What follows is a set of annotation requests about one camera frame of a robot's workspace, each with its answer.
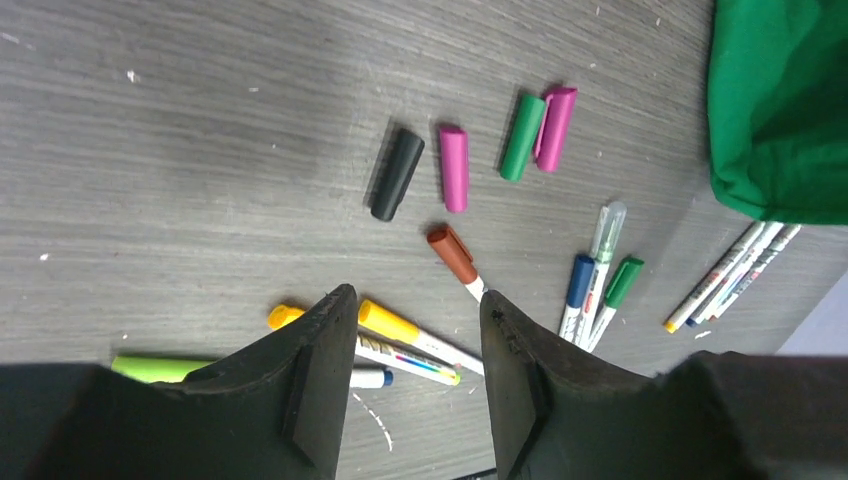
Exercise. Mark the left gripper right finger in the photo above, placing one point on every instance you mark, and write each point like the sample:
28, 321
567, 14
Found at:
559, 412

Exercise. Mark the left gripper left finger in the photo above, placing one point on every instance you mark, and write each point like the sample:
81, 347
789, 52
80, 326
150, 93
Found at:
273, 410

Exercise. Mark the dark green capped marker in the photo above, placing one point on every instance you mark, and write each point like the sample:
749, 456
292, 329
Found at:
754, 269

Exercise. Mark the blue capped marker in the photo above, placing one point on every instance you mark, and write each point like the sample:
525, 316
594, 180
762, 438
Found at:
582, 272

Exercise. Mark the clear capped green marker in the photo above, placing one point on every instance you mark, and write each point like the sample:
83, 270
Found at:
607, 233

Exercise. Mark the black pen cap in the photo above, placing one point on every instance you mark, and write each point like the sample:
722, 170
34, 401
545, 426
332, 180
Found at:
399, 166

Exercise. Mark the purple pen cap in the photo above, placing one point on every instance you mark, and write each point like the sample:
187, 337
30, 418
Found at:
454, 153

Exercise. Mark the green pen cap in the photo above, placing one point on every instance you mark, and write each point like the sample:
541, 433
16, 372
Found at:
522, 137

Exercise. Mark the magenta pen cap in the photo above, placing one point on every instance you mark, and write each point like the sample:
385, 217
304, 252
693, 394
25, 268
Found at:
554, 127

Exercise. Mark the yellow capped marker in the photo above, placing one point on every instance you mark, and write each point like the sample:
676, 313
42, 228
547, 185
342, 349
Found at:
378, 319

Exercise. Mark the light green capped marker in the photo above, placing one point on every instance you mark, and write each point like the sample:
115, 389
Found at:
150, 370

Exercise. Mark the orange capped marker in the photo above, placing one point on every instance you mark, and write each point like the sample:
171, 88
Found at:
378, 351

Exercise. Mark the brown capped marker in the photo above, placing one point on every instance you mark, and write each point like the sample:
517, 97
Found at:
455, 255

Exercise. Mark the green t-shirt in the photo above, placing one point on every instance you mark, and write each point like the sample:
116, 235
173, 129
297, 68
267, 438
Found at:
777, 110

